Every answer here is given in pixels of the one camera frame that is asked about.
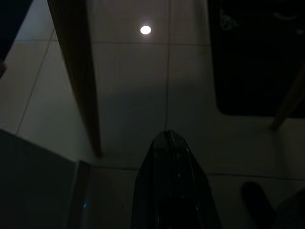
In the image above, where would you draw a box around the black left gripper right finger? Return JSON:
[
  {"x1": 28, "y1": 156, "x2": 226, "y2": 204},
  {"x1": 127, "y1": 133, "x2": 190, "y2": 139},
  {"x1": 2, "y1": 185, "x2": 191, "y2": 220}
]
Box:
[{"x1": 169, "y1": 129, "x2": 223, "y2": 229}]

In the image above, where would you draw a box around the dark grey rug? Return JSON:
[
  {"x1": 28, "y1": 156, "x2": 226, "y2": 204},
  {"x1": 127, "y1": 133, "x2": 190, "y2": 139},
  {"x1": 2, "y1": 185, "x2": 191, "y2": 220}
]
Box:
[{"x1": 208, "y1": 0, "x2": 305, "y2": 119}]

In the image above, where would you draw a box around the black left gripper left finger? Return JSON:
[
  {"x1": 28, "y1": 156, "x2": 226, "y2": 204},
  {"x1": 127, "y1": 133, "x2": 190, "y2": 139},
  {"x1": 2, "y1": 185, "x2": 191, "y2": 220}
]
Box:
[{"x1": 130, "y1": 130, "x2": 171, "y2": 229}]

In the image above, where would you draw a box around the wooden table leg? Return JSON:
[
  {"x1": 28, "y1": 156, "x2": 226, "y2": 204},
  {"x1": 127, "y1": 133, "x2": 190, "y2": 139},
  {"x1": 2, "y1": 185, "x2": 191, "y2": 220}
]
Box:
[{"x1": 46, "y1": 0, "x2": 102, "y2": 158}]

